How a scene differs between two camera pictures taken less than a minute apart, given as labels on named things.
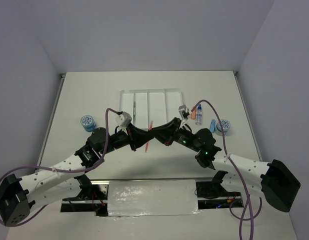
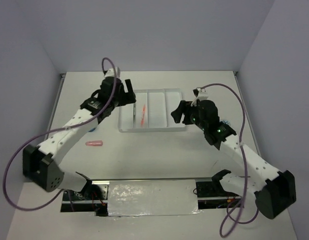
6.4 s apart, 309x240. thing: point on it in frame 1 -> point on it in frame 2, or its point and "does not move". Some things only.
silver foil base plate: (152, 197) does not move
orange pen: (147, 142) -> (143, 115)
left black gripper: (136, 137) -> (128, 98)
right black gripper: (166, 133) -> (186, 105)
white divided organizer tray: (160, 106) does not move
